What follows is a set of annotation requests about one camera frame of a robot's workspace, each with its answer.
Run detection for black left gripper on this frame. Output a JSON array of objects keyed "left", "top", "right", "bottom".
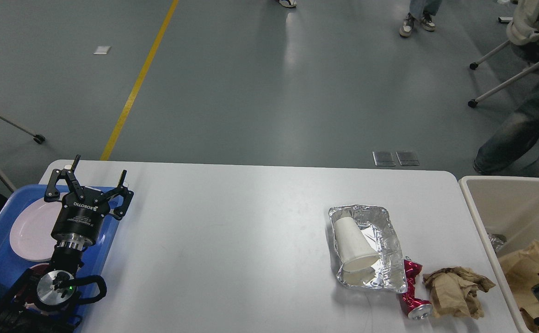
[{"left": 44, "top": 155, "right": 135, "bottom": 248}]

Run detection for aluminium foil tray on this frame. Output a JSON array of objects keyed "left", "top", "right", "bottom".
[{"left": 328, "top": 204, "right": 407, "bottom": 294}]

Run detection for brown paper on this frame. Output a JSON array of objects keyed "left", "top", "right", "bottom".
[{"left": 423, "top": 267, "right": 496, "bottom": 320}]

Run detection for brown paper bag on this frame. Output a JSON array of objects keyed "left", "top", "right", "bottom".
[{"left": 498, "top": 240, "right": 539, "bottom": 333}]

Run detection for person in black trousers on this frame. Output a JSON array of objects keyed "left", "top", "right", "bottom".
[{"left": 276, "top": 0, "right": 297, "bottom": 8}]

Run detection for person in grey jeans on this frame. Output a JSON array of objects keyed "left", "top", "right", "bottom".
[{"left": 474, "top": 82, "right": 539, "bottom": 178}]

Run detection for blue plastic tray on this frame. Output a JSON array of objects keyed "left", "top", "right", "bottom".
[{"left": 0, "top": 201, "right": 119, "bottom": 318}]

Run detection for clear plastic wrapper in bin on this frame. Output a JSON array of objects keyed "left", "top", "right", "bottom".
[{"left": 487, "top": 233, "right": 508, "bottom": 253}]

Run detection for distant person legs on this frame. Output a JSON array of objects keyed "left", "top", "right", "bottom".
[{"left": 399, "top": 0, "right": 443, "bottom": 38}]

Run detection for pink plate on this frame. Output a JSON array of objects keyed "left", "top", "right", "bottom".
[{"left": 5, "top": 185, "right": 62, "bottom": 263}]

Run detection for crushed red can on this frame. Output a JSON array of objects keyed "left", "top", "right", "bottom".
[{"left": 399, "top": 257, "right": 434, "bottom": 320}]

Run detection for floor socket plate right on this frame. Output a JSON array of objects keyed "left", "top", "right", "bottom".
[{"left": 396, "top": 150, "right": 420, "bottom": 167}]

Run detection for floor socket plate left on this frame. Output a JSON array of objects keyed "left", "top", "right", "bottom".
[{"left": 372, "top": 150, "right": 396, "bottom": 167}]

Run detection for white paper cup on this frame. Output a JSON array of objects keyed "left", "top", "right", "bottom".
[{"left": 334, "top": 216, "right": 379, "bottom": 272}]

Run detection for beige plastic bin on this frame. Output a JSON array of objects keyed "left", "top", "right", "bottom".
[{"left": 459, "top": 176, "right": 539, "bottom": 333}]

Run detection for floor socket plate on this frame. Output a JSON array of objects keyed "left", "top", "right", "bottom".
[
  {"left": 396, "top": 150, "right": 420, "bottom": 167},
  {"left": 372, "top": 150, "right": 396, "bottom": 167}
]

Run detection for pink mug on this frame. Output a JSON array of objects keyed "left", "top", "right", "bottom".
[{"left": 24, "top": 263, "right": 73, "bottom": 315}]

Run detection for office chair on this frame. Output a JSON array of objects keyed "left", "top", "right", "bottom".
[{"left": 468, "top": 0, "right": 539, "bottom": 108}]

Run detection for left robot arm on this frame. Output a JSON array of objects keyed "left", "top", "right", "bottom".
[{"left": 0, "top": 155, "right": 134, "bottom": 333}]

